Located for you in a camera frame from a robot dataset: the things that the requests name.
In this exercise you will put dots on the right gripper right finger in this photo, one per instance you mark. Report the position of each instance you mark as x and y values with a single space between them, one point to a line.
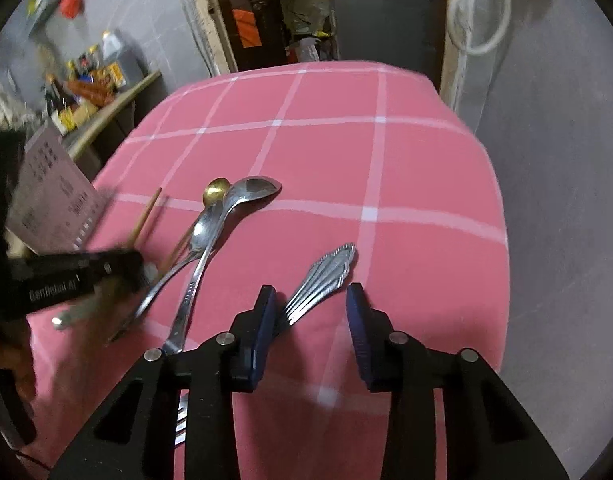
488 433

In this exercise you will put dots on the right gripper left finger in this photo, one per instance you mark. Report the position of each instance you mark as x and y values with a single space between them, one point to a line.
131 434

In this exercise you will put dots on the gold small spoon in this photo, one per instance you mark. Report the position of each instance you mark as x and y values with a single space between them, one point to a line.
213 193

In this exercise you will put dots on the large soy sauce jug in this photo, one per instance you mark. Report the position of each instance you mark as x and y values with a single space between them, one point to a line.
120 61

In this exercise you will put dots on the steel knife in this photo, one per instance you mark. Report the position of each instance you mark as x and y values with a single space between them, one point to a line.
90 308

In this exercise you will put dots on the white perforated utensil holder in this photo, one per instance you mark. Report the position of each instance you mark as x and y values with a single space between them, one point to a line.
55 208

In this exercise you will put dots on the pink checkered tablecloth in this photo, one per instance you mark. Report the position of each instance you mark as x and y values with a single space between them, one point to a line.
366 154

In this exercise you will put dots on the steel fork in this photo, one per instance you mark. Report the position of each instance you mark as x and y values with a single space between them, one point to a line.
181 424

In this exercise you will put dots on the steel teaspoon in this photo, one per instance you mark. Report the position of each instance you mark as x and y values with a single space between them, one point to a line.
195 248

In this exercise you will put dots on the ornate handle steel spoon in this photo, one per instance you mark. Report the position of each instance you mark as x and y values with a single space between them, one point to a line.
325 277

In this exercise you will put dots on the wooden chopstick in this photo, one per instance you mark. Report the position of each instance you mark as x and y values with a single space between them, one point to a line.
142 219

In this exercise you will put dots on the large steel spoon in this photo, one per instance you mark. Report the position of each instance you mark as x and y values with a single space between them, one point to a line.
245 192

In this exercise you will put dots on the person left hand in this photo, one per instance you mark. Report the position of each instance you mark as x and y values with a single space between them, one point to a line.
16 355

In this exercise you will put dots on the dark grey cabinet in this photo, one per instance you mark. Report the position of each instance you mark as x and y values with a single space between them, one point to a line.
403 33

